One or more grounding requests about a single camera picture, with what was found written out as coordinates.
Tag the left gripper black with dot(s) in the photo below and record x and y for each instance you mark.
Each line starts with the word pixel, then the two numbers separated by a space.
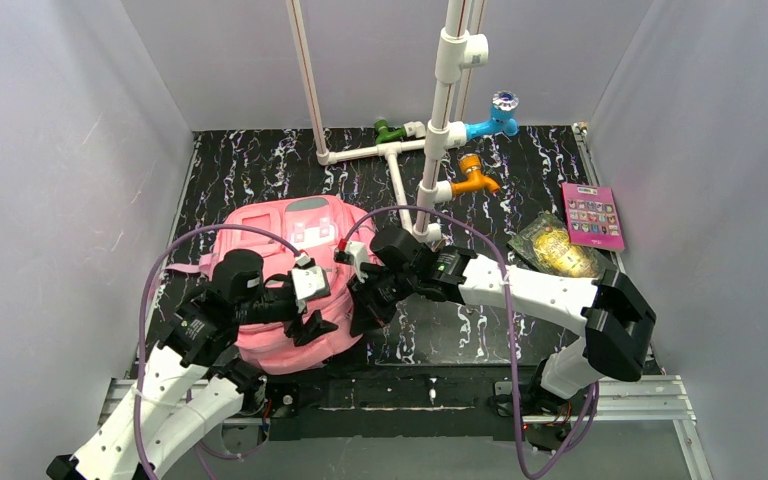
pixel 300 316

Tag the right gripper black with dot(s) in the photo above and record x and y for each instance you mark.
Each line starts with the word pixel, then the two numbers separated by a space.
pixel 371 299

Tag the pink student backpack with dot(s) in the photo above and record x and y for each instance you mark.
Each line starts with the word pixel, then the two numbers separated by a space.
pixel 314 224

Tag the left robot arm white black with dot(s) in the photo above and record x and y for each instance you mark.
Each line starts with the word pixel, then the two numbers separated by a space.
pixel 199 343

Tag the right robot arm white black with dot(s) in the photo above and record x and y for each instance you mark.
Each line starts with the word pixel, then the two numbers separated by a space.
pixel 611 318

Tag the green pipe valve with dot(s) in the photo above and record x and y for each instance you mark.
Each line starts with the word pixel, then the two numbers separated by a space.
pixel 386 134

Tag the orange tap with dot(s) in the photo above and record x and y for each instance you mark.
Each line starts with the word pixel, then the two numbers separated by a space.
pixel 471 167

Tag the green cover book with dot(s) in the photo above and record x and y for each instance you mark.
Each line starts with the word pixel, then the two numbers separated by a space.
pixel 545 246

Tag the pink small book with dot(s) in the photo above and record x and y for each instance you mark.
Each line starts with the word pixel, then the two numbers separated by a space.
pixel 592 217

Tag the blue tap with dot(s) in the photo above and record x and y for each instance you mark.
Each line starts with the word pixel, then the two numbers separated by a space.
pixel 502 117

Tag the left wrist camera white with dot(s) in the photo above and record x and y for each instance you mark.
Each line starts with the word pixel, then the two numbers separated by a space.
pixel 309 281

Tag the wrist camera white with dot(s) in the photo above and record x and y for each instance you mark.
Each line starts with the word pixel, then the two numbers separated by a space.
pixel 354 254
pixel 309 281

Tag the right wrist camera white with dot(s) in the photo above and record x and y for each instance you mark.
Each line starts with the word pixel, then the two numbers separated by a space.
pixel 354 254

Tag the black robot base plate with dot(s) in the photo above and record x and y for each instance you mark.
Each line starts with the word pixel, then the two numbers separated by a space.
pixel 383 402

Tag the white PVC pipe frame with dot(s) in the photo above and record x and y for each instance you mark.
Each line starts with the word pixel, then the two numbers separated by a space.
pixel 458 50

